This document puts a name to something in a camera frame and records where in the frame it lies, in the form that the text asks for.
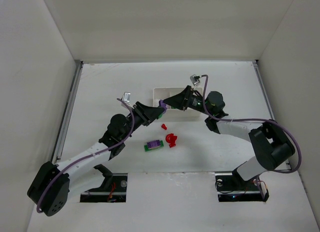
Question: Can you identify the green purple lego assembly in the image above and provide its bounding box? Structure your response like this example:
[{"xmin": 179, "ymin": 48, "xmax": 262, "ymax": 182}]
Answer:
[{"xmin": 158, "ymin": 100, "xmax": 168, "ymax": 119}]

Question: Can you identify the green plate purple brick lego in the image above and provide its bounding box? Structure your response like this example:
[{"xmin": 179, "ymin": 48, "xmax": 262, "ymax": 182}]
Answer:
[{"xmin": 144, "ymin": 140, "xmax": 164, "ymax": 152}]

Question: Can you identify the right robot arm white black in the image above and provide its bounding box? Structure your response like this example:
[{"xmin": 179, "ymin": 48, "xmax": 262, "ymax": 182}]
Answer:
[{"xmin": 163, "ymin": 86, "xmax": 295, "ymax": 186}]

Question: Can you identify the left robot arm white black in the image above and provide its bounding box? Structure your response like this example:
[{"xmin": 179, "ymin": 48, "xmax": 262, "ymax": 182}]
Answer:
[{"xmin": 27, "ymin": 102, "xmax": 166, "ymax": 216}]

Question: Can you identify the white three-compartment container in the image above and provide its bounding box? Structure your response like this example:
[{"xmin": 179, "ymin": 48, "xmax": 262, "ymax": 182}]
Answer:
[{"xmin": 153, "ymin": 87, "xmax": 202, "ymax": 122}]

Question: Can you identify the red round lego piece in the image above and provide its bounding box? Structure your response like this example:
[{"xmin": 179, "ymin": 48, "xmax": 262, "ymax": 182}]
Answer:
[{"xmin": 165, "ymin": 133, "xmax": 178, "ymax": 148}]

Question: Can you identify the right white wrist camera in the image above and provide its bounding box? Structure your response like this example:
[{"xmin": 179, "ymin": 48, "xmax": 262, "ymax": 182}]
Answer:
[{"xmin": 190, "ymin": 74, "xmax": 201, "ymax": 88}]

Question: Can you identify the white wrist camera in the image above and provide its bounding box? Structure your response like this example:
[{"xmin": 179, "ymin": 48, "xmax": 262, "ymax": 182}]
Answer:
[
  {"xmin": 121, "ymin": 92, "xmax": 132, "ymax": 107},
  {"xmin": 190, "ymin": 74, "xmax": 201, "ymax": 88}
]

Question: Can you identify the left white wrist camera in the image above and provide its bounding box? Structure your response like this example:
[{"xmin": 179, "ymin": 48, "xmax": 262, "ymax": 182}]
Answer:
[{"xmin": 121, "ymin": 92, "xmax": 132, "ymax": 107}]

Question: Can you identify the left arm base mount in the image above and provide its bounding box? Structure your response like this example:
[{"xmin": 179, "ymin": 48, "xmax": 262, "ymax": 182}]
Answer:
[{"xmin": 79, "ymin": 164, "xmax": 128, "ymax": 203}]

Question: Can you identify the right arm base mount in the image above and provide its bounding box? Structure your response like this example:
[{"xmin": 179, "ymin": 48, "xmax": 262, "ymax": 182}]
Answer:
[{"xmin": 214, "ymin": 173, "xmax": 270, "ymax": 202}]

